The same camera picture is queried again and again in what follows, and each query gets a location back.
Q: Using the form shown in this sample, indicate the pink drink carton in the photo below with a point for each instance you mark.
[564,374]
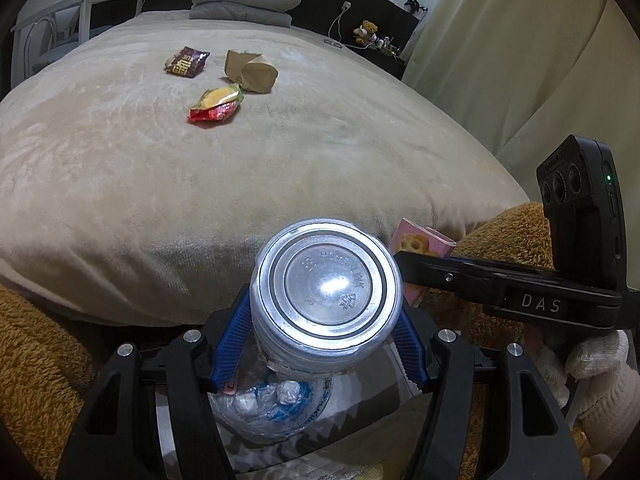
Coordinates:
[415,246]

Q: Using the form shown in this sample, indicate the brown teddy bear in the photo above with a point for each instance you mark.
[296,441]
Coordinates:
[366,31]

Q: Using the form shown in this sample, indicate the clear plastic bag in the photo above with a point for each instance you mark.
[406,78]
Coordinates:
[280,410]

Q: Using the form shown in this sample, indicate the group of small bottles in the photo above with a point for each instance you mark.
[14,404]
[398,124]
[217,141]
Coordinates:
[387,46]

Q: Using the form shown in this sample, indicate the small dark plant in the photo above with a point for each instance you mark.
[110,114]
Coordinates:
[415,5]

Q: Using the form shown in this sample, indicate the person's right hand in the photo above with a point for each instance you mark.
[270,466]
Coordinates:
[597,355]

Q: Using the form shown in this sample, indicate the person's right forearm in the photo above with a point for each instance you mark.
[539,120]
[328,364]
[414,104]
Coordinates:
[612,410]

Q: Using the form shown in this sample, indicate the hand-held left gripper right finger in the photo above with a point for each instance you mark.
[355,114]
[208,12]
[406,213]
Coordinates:
[410,350]

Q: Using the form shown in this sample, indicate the clear plastic container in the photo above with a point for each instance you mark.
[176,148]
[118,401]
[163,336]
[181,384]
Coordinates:
[325,290]

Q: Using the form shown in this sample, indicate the dark purple snack packet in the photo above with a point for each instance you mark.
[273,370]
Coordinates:
[187,61]

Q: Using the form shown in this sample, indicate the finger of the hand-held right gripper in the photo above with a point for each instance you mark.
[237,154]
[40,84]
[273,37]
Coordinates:
[450,277]

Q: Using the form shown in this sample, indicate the flat grey pillow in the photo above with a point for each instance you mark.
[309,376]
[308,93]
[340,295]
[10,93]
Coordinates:
[240,16]

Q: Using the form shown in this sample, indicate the cream curtain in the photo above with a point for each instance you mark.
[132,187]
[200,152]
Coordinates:
[525,60]

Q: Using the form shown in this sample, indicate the beige bed blanket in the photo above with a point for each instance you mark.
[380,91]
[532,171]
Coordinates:
[150,185]

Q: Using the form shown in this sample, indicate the black nightstand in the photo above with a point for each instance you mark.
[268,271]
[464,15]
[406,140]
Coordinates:
[385,62]

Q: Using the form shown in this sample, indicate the brown paper bag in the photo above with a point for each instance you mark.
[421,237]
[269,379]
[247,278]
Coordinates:
[250,71]

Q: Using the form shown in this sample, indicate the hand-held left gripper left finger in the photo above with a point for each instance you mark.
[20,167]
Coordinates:
[227,345]

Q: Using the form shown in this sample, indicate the clear chair with grey cushion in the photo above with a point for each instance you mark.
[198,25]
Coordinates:
[47,42]

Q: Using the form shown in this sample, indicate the brown plush cloth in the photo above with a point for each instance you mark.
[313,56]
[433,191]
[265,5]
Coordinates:
[35,370]
[505,240]

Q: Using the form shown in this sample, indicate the yellow and red snack packet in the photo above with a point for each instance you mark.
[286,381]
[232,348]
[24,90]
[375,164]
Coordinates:
[216,104]

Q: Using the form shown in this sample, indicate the eyeglasses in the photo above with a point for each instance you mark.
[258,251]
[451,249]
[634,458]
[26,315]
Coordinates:
[332,43]

